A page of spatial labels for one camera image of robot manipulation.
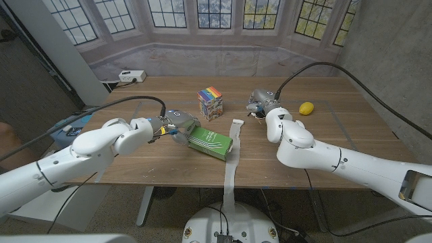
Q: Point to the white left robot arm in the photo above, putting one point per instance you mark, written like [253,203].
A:
[84,152]

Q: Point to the black remote control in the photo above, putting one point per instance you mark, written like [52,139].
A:
[80,112]

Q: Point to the grey table leg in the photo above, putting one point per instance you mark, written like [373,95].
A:
[145,206]
[319,212]

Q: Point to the green white carton box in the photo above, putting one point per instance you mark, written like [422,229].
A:
[211,143]

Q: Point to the rainbow cube toy box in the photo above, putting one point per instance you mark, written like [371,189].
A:
[211,104]

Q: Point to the white gauze bandage strip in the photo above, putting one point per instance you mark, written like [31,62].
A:
[231,175]

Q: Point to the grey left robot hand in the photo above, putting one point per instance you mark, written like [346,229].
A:
[180,121]

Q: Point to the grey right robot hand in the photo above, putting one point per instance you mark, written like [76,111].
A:
[265,101]

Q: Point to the white robot shoulder cover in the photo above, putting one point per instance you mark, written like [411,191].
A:
[67,239]

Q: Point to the black floor power box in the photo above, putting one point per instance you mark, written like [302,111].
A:
[300,238]

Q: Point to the person bare leg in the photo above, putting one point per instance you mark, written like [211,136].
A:
[13,141]

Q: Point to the yellow toy lemon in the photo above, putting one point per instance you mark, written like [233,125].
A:
[306,108]

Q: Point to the white power strip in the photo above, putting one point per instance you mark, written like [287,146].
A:
[132,76]

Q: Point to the white robot torso base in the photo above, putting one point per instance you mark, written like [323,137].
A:
[233,226]

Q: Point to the small white object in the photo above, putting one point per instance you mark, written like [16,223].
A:
[67,128]

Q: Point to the black phone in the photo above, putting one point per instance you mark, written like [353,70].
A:
[74,131]

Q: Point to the printed window backdrop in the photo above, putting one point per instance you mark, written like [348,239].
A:
[216,50]

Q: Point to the blue stool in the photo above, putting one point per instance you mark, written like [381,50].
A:
[60,139]

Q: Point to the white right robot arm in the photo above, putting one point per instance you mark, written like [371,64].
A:
[337,158]

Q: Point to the dark round floor object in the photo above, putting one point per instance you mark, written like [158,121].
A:
[165,193]

